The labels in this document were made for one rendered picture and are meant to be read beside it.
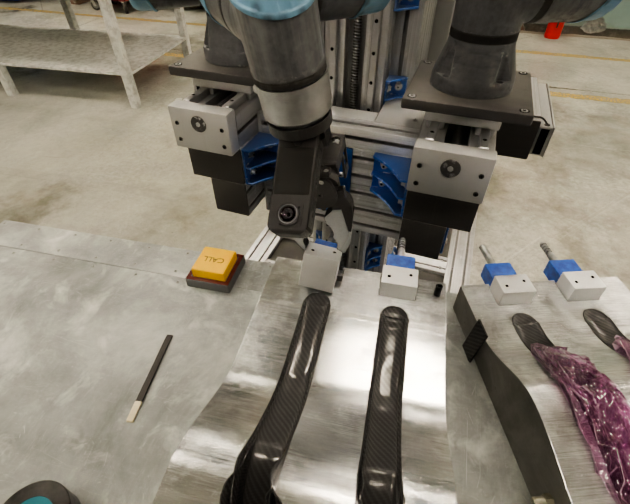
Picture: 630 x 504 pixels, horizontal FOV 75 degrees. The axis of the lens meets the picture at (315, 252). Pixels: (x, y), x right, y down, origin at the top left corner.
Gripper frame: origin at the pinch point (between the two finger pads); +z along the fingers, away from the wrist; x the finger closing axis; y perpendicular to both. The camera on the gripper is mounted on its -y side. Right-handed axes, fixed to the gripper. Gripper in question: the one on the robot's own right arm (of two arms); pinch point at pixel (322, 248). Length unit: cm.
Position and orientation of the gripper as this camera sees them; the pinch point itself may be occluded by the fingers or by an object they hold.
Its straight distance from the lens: 57.6
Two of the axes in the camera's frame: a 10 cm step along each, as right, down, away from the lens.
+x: -9.6, -0.6, 2.6
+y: 2.1, -7.6, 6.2
